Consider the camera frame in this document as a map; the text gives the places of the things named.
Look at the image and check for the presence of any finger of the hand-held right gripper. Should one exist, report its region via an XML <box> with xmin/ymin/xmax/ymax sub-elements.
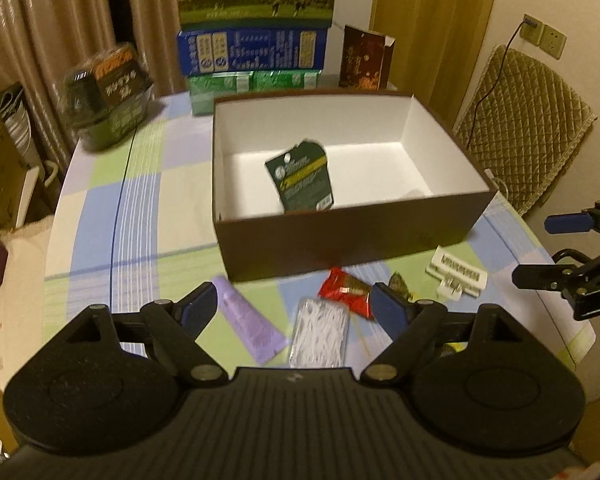
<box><xmin>545</xmin><ymin>201</ymin><xmax>600</xmax><ymax>246</ymax></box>
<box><xmin>511</xmin><ymin>247</ymin><xmax>591</xmax><ymax>292</ymax></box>

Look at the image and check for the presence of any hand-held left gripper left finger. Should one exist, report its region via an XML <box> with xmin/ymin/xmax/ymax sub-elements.
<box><xmin>67</xmin><ymin>281</ymin><xmax>228</xmax><ymax>386</ymax></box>

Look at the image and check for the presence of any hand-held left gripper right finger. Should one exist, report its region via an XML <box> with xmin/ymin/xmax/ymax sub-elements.
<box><xmin>361</xmin><ymin>281</ymin><xmax>523</xmax><ymax>383</ymax></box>

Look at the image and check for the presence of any red snack packet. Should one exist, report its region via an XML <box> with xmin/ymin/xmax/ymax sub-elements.
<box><xmin>318</xmin><ymin>267</ymin><xmax>376</xmax><ymax>320</ymax></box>

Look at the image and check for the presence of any purple tube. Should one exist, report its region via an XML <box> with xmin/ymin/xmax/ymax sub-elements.
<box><xmin>215</xmin><ymin>276</ymin><xmax>287</xmax><ymax>366</ymax></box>

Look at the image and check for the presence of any clear plastic swab box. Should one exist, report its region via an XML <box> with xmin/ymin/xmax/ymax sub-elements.
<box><xmin>289</xmin><ymin>297</ymin><xmax>351</xmax><ymax>368</ymax></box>

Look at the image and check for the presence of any white hair clip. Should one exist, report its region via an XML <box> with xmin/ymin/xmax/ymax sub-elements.
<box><xmin>425</xmin><ymin>246</ymin><xmax>488</xmax><ymax>301</ymax></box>

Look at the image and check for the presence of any brown cardboard box white inside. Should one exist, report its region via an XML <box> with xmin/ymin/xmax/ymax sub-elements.
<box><xmin>212</xmin><ymin>89</ymin><xmax>496</xmax><ymax>283</ymax></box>

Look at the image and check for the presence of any dark green packet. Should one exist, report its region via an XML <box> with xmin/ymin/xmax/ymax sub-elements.
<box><xmin>265</xmin><ymin>141</ymin><xmax>336</xmax><ymax>213</ymax></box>

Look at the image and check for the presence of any checked cloth desktop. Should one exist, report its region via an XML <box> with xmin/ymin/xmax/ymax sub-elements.
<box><xmin>44</xmin><ymin>87</ymin><xmax>597</xmax><ymax>376</ymax></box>

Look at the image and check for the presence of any olive wrapped snack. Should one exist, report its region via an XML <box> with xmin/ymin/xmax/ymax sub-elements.
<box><xmin>387</xmin><ymin>272</ymin><xmax>416</xmax><ymax>303</ymax></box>

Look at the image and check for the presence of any quilted chair cushion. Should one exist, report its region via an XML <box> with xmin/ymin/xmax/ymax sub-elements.
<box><xmin>452</xmin><ymin>44</ymin><xmax>598</xmax><ymax>218</ymax></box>

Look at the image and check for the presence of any cream printed cloth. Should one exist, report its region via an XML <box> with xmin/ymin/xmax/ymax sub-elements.
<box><xmin>0</xmin><ymin>220</ymin><xmax>56</xmax><ymax>396</ymax></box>

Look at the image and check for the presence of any green drink carton pack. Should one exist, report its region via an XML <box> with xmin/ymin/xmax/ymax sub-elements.
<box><xmin>187</xmin><ymin>70</ymin><xmax>323</xmax><ymax>117</ymax></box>

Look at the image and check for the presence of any black food container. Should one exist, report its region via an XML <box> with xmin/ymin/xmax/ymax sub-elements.
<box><xmin>60</xmin><ymin>42</ymin><xmax>156</xmax><ymax>153</ymax></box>

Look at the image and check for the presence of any brown cardboard storage box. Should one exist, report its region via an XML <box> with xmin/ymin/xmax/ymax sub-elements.
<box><xmin>0</xmin><ymin>82</ymin><xmax>46</xmax><ymax>231</ymax></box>

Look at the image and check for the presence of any blue carton box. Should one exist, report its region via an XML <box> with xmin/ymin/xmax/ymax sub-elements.
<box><xmin>176</xmin><ymin>27</ymin><xmax>328</xmax><ymax>77</ymax></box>

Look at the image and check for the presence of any beige curtain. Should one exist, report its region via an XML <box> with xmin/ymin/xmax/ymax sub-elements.
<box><xmin>0</xmin><ymin>0</ymin><xmax>181</xmax><ymax>171</ymax></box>

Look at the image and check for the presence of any black power cable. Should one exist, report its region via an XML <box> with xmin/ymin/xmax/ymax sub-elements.
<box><xmin>460</xmin><ymin>17</ymin><xmax>531</xmax><ymax>126</ymax></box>

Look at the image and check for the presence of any beige wall socket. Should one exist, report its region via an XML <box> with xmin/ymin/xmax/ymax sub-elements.
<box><xmin>522</xmin><ymin>14</ymin><xmax>544</xmax><ymax>47</ymax></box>
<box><xmin>540</xmin><ymin>25</ymin><xmax>567</xmax><ymax>60</ymax></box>

